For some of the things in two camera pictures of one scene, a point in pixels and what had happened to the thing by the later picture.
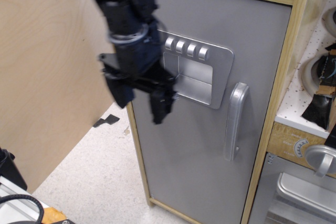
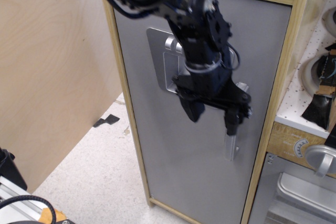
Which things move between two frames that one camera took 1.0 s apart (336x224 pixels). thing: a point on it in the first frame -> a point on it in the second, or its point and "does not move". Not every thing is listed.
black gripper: x=138 y=60 -> x=211 y=83
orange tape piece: x=51 y=215 does not move
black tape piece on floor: x=110 y=119 does not move
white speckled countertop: x=302 y=85 does not move
